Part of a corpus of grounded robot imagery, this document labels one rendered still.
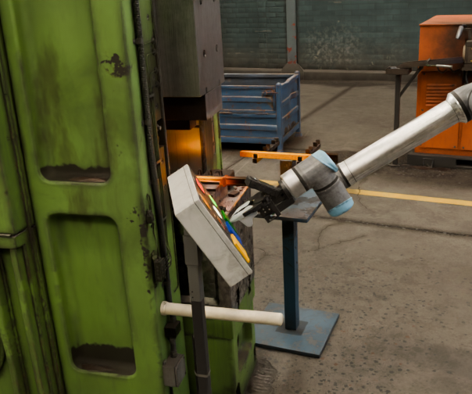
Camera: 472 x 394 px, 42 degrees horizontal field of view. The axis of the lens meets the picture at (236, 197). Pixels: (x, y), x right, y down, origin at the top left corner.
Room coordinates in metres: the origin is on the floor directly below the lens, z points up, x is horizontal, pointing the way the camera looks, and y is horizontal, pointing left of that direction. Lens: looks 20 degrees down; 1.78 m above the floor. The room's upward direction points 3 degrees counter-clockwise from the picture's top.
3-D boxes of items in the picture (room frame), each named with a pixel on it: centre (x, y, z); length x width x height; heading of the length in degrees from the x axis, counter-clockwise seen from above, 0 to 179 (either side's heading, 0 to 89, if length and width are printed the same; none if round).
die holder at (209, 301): (2.41, 0.26, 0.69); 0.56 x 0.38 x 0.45; 73
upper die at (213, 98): (2.35, 0.26, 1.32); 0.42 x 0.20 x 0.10; 73
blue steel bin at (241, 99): (6.54, -0.08, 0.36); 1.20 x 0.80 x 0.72; 68
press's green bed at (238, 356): (2.41, 0.26, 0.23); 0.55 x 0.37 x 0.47; 73
